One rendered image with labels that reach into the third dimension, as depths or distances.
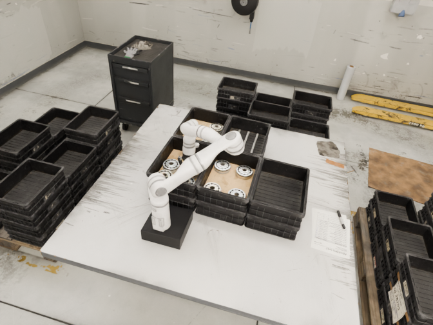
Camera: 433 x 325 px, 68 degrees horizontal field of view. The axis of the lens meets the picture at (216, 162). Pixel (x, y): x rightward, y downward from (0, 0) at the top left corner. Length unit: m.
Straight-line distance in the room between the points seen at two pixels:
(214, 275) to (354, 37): 3.97
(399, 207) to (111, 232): 2.32
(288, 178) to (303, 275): 0.60
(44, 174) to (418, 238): 2.75
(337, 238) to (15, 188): 2.13
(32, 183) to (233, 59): 3.52
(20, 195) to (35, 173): 0.22
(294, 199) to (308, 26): 3.33
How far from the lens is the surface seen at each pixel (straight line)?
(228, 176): 1.98
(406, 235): 2.76
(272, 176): 2.05
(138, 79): 3.37
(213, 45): 5.17
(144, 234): 1.78
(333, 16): 4.87
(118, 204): 2.01
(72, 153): 2.98
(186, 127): 1.73
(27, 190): 2.57
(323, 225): 2.05
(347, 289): 1.85
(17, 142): 3.05
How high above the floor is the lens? 2.16
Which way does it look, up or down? 40 degrees down
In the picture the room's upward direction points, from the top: 6 degrees clockwise
